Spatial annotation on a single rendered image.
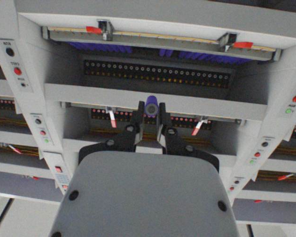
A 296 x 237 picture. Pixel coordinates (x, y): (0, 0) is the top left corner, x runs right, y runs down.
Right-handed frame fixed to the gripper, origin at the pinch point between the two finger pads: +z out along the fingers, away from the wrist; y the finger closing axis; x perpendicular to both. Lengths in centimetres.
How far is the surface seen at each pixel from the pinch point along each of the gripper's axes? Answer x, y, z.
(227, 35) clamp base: 7.0, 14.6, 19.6
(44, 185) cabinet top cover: -69, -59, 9
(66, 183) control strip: -47, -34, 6
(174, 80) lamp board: -8.9, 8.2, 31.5
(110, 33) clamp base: 5.6, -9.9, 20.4
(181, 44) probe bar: 4.0, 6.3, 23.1
